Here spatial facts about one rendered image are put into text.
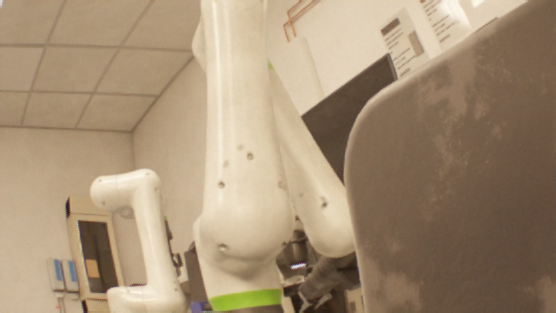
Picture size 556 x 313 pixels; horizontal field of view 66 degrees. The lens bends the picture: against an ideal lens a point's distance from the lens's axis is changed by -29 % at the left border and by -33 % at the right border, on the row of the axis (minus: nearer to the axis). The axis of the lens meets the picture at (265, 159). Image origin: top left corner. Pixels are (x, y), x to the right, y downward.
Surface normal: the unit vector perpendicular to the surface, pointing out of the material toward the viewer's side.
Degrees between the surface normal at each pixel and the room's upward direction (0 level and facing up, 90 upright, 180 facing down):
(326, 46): 90
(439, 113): 90
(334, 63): 90
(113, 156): 90
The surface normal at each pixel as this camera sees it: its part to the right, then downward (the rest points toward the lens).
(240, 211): -0.16, -0.32
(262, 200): 0.28, -0.47
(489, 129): -0.76, -0.08
